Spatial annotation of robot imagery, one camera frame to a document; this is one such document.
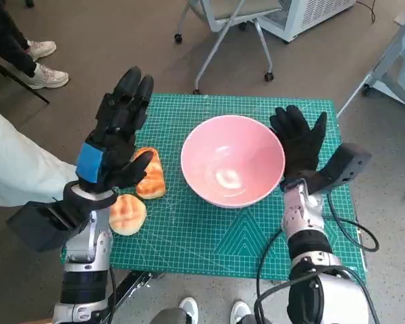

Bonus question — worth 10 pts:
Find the thin black floor cable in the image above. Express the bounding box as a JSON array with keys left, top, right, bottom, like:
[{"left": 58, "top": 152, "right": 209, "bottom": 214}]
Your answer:
[{"left": 356, "top": 0, "right": 375, "bottom": 24}]

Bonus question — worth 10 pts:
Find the white perforated cabinet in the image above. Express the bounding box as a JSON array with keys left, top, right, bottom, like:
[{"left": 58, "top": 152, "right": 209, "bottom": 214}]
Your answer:
[{"left": 256, "top": 0, "right": 357, "bottom": 43}]

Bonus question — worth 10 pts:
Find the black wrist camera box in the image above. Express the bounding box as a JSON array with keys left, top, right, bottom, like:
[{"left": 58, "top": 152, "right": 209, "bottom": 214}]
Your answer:
[
  {"left": 306, "top": 143, "right": 373, "bottom": 196},
  {"left": 6, "top": 200, "right": 75, "bottom": 252}
]

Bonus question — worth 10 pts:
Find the person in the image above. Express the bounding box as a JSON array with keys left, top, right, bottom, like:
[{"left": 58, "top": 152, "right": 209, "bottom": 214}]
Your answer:
[
  {"left": 0, "top": 103, "right": 78, "bottom": 207},
  {"left": 0, "top": 0, "right": 70, "bottom": 90}
]

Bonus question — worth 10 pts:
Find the green cutting mat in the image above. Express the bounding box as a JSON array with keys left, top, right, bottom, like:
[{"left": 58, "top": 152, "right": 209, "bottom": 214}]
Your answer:
[{"left": 60, "top": 93, "right": 368, "bottom": 281}]

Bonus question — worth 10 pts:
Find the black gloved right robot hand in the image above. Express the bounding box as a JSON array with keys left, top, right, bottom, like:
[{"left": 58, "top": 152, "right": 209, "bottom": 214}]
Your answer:
[{"left": 269, "top": 105, "right": 328, "bottom": 186}]

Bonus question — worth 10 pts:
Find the pink bowl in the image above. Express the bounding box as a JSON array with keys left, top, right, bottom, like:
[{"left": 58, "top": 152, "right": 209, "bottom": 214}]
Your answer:
[{"left": 180, "top": 115, "right": 286, "bottom": 209}]

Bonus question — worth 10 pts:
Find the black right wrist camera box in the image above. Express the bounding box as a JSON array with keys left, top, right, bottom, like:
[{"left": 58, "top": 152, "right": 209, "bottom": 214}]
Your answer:
[{"left": 306, "top": 143, "right": 373, "bottom": 196}]

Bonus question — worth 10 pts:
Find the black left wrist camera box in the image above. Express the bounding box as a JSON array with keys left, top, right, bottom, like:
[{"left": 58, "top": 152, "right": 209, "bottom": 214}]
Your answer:
[{"left": 6, "top": 200, "right": 75, "bottom": 252}]

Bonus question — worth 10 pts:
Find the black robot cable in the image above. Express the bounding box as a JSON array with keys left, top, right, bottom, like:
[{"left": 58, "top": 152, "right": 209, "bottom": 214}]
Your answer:
[
  {"left": 101, "top": 266, "right": 118, "bottom": 324},
  {"left": 325, "top": 194, "right": 381, "bottom": 252},
  {"left": 254, "top": 229, "right": 320, "bottom": 324}
]

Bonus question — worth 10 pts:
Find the round toy bread bun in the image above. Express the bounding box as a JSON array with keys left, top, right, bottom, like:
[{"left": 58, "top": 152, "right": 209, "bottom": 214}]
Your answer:
[{"left": 108, "top": 194, "right": 147, "bottom": 236}]

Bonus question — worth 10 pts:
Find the black metal rod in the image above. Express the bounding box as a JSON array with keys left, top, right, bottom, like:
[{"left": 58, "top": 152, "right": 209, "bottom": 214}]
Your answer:
[{"left": 0, "top": 55, "right": 51, "bottom": 105}]

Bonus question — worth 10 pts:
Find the grey office chair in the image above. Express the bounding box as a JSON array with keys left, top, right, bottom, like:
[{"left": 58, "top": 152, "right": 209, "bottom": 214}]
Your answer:
[{"left": 173, "top": 0, "right": 290, "bottom": 95}]

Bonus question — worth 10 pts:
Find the white shoe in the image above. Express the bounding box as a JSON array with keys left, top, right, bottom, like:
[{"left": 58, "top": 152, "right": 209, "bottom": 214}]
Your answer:
[
  {"left": 179, "top": 296, "right": 199, "bottom": 324},
  {"left": 229, "top": 299, "right": 252, "bottom": 324}
]

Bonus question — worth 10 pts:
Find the long toy bread loaf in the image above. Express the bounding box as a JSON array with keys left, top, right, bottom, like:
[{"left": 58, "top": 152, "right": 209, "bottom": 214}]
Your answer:
[{"left": 131, "top": 146, "right": 166, "bottom": 200}]

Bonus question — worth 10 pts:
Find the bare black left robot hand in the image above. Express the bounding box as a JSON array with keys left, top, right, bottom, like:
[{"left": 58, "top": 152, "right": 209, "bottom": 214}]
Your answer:
[{"left": 74, "top": 66, "right": 155, "bottom": 194}]

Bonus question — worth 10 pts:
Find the black metal table bracket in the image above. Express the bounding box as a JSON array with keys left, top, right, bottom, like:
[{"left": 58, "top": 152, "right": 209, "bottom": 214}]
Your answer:
[{"left": 97, "top": 269, "right": 165, "bottom": 324}]

